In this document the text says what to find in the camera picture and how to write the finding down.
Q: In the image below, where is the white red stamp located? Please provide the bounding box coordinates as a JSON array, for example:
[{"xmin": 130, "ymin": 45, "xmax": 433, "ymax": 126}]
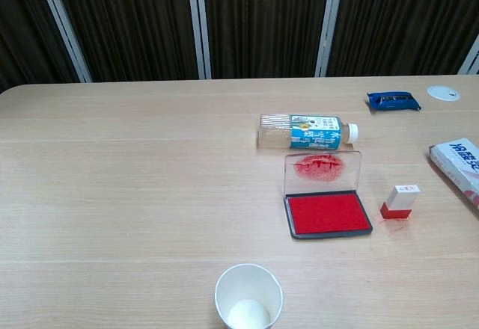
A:
[{"xmin": 379, "ymin": 184, "xmax": 421, "ymax": 221}]

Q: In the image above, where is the clear plastic bottle blue label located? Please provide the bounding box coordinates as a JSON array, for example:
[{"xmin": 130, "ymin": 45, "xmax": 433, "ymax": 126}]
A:
[{"xmin": 256, "ymin": 114, "xmax": 360, "ymax": 150}]

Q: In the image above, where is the red ink pad case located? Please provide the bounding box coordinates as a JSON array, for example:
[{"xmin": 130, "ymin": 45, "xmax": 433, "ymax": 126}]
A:
[{"xmin": 283, "ymin": 150, "xmax": 374, "ymax": 241}]

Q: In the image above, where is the white paper cup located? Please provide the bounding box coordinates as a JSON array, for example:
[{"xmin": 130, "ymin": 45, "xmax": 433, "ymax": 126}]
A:
[{"xmin": 214, "ymin": 263, "xmax": 284, "ymax": 329}]

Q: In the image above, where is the blue snack packet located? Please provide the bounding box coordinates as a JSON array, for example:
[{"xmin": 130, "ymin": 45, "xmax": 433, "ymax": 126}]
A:
[{"xmin": 365, "ymin": 90, "xmax": 422, "ymax": 114}]

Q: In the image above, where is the grey partition post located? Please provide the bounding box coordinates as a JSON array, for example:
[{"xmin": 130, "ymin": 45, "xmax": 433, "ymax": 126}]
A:
[
  {"xmin": 34, "ymin": 0, "xmax": 94, "ymax": 84},
  {"xmin": 186, "ymin": 0, "xmax": 213, "ymax": 81},
  {"xmin": 314, "ymin": 0, "xmax": 346, "ymax": 79},
  {"xmin": 457, "ymin": 34, "xmax": 479, "ymax": 76}
]

